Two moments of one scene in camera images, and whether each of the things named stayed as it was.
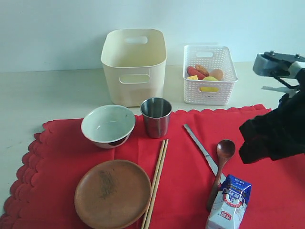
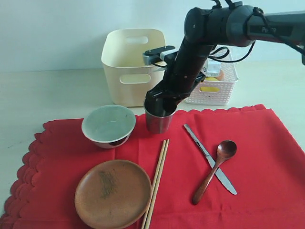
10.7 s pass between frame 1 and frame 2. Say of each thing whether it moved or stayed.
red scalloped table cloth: stayed
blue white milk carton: moved
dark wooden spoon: moved
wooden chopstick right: stayed
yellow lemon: stayed
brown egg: stayed
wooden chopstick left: stayed
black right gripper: moved
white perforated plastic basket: stayed
